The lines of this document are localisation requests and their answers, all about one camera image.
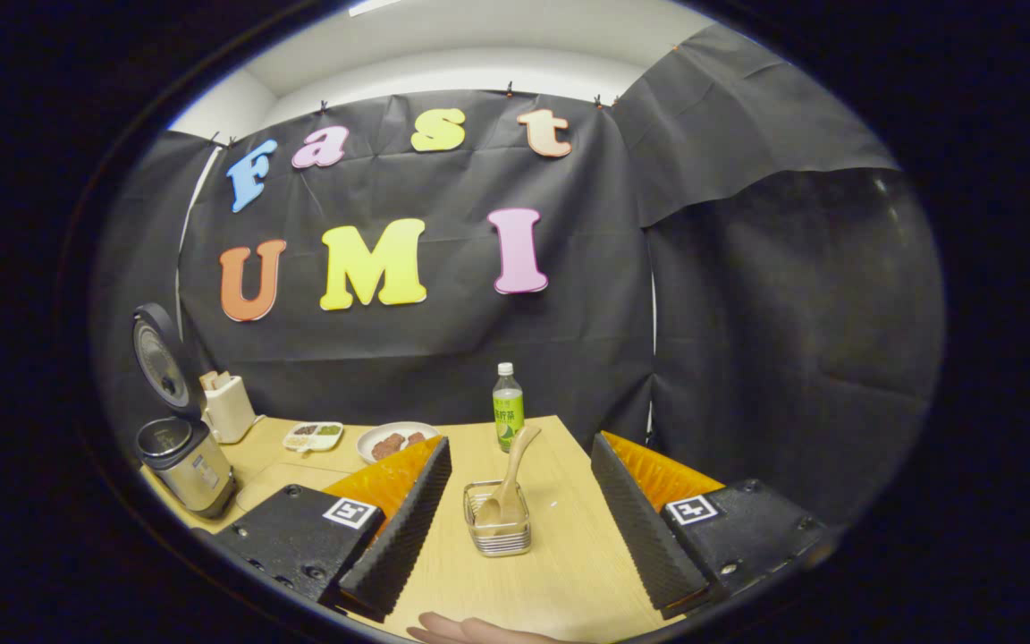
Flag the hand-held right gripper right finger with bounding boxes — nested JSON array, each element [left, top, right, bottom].
[[588, 431, 842, 620]]

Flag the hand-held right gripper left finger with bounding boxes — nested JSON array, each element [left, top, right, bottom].
[[207, 436, 453, 624]]

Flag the metal wire chopstick holder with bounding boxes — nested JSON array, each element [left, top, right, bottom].
[[463, 480, 533, 558]]

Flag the wooden spoon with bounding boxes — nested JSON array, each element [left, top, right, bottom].
[[476, 425, 542, 527]]

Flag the grey rice cooker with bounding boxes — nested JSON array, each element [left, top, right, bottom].
[[131, 302, 239, 521]]

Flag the white round plate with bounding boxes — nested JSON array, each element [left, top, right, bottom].
[[356, 421, 440, 466]]

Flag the white divided bean dish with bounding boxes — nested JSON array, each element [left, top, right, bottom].
[[282, 421, 344, 453]]

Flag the green tea bottle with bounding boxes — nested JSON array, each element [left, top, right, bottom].
[[493, 362, 525, 453]]

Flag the black backdrop cloth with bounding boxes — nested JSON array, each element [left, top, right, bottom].
[[90, 22, 945, 529]]

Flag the cream toaster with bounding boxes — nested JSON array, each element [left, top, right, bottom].
[[199, 370, 257, 445]]

